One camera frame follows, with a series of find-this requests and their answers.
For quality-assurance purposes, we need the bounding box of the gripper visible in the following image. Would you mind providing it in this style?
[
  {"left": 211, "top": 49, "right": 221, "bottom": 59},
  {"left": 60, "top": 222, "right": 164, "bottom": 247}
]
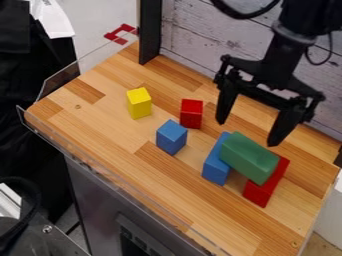
[{"left": 212, "top": 22, "right": 328, "bottom": 148}]

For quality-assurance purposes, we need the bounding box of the red cube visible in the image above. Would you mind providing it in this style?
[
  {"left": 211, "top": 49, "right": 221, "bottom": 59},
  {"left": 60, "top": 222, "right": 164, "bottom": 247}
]
[{"left": 179, "top": 98, "right": 205, "bottom": 130}]

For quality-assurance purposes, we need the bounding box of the blue cube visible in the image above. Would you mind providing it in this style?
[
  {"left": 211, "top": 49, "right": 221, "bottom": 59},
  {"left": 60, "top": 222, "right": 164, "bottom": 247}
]
[{"left": 154, "top": 119, "right": 190, "bottom": 157}]

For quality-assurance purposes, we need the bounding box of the yellow cube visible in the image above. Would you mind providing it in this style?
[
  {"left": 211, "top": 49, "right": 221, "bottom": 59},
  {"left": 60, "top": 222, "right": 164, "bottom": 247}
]
[{"left": 125, "top": 86, "right": 154, "bottom": 121}]

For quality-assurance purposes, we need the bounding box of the green block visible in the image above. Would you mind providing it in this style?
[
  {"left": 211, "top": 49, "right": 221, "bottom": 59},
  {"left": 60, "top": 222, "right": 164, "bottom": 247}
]
[{"left": 219, "top": 131, "right": 282, "bottom": 187}]

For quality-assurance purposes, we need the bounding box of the long blue block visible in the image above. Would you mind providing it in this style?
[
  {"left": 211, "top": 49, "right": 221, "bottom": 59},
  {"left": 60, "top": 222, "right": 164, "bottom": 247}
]
[{"left": 200, "top": 131, "right": 233, "bottom": 187}]

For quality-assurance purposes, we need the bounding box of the long red block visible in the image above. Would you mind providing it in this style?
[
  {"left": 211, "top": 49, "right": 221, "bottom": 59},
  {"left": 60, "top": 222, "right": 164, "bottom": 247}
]
[{"left": 241, "top": 156, "right": 292, "bottom": 209}]

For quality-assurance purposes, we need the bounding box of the black post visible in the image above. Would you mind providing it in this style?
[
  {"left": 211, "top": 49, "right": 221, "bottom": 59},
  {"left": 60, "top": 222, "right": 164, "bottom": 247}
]
[{"left": 137, "top": 0, "right": 165, "bottom": 66}]

